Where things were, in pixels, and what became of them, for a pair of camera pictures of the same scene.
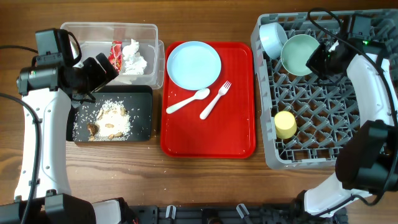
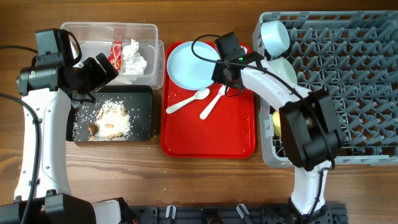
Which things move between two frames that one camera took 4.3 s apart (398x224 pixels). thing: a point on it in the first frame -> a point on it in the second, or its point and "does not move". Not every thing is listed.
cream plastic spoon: (201, 94) does not move
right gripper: (314, 61) -> (216, 76)
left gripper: (100, 76) does not move
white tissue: (134, 63) does not move
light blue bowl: (273, 37) does not move
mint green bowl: (295, 53) -> (282, 67)
